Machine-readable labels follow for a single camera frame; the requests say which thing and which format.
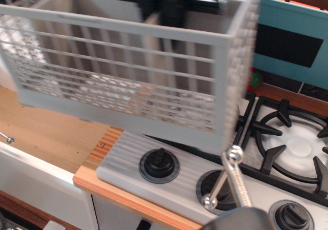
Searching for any grey plastic drying rack basket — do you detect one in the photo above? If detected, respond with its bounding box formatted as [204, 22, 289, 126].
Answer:
[1, 0, 259, 154]

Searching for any white toy sink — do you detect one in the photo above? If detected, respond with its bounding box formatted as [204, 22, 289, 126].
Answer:
[0, 0, 111, 230]

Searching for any red toy strawberry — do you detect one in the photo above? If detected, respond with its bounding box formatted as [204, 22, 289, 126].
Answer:
[247, 68, 263, 92]

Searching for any left black stove knob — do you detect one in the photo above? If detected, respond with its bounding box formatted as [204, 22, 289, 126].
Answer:
[139, 148, 180, 184]

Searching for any black stove knob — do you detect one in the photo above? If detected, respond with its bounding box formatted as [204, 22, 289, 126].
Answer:
[269, 200, 315, 230]
[196, 169, 244, 211]
[139, 148, 180, 184]

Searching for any right black burner grate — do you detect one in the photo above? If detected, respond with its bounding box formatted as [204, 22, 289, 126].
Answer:
[241, 92, 327, 206]

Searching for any grey toy stove top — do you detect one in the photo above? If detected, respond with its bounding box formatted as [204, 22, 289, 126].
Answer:
[96, 101, 327, 229]

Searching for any middle black stove knob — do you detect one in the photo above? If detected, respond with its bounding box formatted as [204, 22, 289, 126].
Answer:
[196, 169, 244, 211]

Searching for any small silver metal rod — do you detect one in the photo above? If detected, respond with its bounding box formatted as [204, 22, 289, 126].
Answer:
[0, 132, 15, 144]

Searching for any right black stove knob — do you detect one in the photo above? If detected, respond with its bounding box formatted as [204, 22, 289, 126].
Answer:
[269, 200, 315, 230]

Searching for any grey camera mount base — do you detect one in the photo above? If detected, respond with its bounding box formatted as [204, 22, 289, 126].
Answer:
[201, 207, 275, 230]

